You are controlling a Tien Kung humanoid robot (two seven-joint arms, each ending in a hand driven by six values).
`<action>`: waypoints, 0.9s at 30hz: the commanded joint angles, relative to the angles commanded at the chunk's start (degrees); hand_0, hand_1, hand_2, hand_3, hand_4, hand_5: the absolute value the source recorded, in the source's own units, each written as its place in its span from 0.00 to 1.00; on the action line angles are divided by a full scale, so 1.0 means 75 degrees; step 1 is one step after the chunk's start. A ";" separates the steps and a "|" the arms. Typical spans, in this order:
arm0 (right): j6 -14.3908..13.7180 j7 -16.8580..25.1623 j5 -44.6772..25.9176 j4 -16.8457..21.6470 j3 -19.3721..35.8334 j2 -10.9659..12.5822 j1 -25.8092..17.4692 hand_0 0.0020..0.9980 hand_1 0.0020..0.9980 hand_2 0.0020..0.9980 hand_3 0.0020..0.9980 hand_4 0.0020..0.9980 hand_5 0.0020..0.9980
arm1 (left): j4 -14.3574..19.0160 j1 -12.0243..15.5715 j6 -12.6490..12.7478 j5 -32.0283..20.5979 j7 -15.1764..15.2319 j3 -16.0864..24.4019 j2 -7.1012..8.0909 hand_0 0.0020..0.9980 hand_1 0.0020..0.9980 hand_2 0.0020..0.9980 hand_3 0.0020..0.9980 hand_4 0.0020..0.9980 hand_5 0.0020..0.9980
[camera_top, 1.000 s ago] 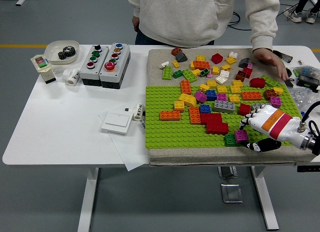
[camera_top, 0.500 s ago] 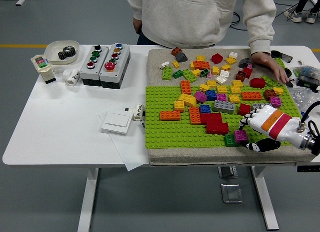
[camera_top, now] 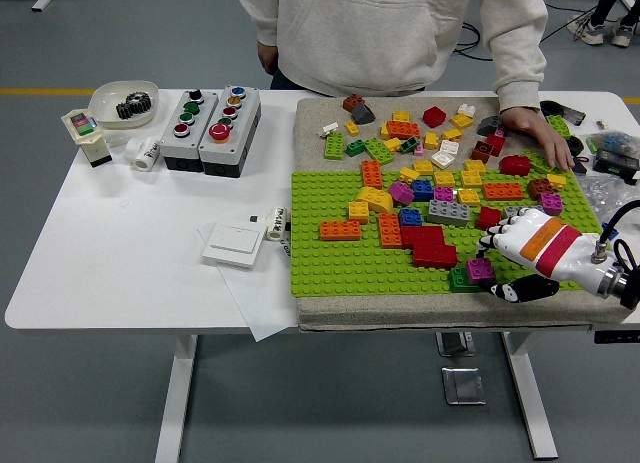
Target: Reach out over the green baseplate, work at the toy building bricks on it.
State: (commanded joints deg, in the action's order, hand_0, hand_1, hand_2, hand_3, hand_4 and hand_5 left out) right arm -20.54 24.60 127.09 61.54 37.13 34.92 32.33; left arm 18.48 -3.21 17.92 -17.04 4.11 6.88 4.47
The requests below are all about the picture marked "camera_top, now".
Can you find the bag of blue parts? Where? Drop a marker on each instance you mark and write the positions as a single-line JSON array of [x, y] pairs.
[[612, 142]]

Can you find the white oval bowl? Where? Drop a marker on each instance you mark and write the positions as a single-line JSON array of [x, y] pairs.
[[107, 108]]

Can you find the red rounded brick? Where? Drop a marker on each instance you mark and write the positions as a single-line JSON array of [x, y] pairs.
[[514, 165]]

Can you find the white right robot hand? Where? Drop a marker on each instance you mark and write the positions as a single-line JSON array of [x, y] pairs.
[[545, 243]]

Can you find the orange long brick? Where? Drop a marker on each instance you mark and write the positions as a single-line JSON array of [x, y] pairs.
[[340, 230], [390, 230], [503, 191], [372, 174], [403, 129]]

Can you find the small white clip piece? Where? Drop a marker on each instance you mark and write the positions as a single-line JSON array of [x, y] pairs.
[[330, 129]]

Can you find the brown square brick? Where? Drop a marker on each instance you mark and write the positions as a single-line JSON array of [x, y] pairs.
[[541, 188], [353, 102]]

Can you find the dark green hollow brick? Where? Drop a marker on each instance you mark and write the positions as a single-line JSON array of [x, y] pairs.
[[409, 145]]

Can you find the metal floor socket box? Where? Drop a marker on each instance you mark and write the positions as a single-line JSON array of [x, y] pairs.
[[462, 385]]

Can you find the brown hollow brick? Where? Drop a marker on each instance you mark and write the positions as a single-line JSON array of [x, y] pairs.
[[482, 150]]

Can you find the person's right forearm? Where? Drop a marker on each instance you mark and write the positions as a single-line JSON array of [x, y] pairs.
[[267, 30]]

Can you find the black table control panel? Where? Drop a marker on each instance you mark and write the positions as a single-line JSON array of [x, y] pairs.
[[617, 336]]

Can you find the person's left forearm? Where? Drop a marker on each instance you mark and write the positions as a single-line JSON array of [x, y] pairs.
[[520, 83]]

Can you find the person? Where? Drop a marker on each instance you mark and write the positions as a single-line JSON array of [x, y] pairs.
[[601, 3], [360, 28]]

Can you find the dark grey sloped brick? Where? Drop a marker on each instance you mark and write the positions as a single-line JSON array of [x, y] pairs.
[[487, 125], [362, 114]]

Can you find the small metal bolt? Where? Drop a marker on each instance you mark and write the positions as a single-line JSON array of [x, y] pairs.
[[601, 123]]

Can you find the green baseplate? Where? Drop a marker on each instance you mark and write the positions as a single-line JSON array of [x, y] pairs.
[[320, 273]]

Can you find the blue square brick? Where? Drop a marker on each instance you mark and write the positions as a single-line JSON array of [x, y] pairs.
[[410, 218], [422, 190]]

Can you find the white square brick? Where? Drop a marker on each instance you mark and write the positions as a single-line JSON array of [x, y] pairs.
[[449, 146]]

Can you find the white paper sheet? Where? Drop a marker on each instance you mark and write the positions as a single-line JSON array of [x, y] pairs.
[[260, 303]]

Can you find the red square brick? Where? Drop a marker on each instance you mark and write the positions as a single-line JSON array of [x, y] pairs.
[[487, 217], [434, 116], [495, 144]]

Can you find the white plastic pipe fitting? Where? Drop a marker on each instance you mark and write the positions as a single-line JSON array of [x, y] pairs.
[[142, 155]]

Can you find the grey four-button control box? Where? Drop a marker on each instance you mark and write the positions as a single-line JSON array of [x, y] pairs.
[[187, 133]]

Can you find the white table leg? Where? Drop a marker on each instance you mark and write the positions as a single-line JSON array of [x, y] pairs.
[[531, 398], [176, 398]]

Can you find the black green electronic module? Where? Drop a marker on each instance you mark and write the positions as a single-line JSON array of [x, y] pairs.
[[615, 164]]

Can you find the white labelled tube connector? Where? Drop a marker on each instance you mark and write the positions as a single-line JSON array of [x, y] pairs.
[[276, 223]]

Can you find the black metal gear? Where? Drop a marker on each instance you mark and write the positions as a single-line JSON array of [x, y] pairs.
[[137, 100], [126, 110]]

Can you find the person's left hand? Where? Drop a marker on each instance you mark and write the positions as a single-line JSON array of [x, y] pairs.
[[537, 128]]

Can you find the dark green long brick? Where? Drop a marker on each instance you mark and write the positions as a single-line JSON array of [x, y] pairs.
[[457, 280]]

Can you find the small dark green brick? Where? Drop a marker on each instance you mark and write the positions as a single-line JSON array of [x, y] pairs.
[[356, 148]]

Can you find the white hollow brick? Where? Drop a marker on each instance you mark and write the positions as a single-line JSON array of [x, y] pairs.
[[442, 159]]

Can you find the person's right hand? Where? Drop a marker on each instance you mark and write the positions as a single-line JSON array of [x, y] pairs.
[[267, 55]]

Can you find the black tape roll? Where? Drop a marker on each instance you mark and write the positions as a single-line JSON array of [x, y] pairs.
[[561, 110]]

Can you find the yellow arch brick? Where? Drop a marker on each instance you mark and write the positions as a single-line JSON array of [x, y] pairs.
[[375, 199]]

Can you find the clear plastic bag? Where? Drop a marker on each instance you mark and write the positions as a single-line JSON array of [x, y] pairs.
[[600, 188]]

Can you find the lime green long brick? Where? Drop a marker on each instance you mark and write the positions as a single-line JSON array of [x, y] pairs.
[[532, 160], [379, 151]]

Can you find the grey-brown foam mat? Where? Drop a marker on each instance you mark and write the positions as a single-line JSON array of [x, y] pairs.
[[307, 143]]

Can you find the grey long brick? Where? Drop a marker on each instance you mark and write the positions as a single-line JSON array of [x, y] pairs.
[[510, 212], [448, 213]]

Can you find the cream red-green switch box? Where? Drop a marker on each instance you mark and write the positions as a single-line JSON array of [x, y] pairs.
[[85, 128]]

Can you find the small white brick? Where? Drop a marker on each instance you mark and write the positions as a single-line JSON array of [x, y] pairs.
[[466, 109]]

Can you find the grey emergency-stop control box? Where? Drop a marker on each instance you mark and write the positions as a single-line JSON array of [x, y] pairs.
[[227, 143]]

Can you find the black flat plug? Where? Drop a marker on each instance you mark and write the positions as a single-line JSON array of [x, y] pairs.
[[581, 165]]

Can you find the small grey square chip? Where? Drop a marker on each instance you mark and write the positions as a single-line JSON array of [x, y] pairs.
[[255, 219]]

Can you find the yellow square brick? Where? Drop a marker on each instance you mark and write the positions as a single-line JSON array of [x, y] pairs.
[[393, 144], [471, 178], [461, 120], [451, 134], [401, 116], [468, 196], [475, 165], [384, 131], [358, 212], [423, 167], [556, 180], [409, 174], [444, 178]]

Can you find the magenta square brick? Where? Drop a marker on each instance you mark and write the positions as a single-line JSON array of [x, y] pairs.
[[480, 270], [401, 193], [552, 202], [443, 194]]

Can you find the small yellow brick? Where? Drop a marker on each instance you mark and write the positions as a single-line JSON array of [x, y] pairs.
[[431, 140], [351, 128]]

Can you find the white wall switch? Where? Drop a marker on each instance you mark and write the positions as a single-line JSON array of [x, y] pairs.
[[232, 245]]

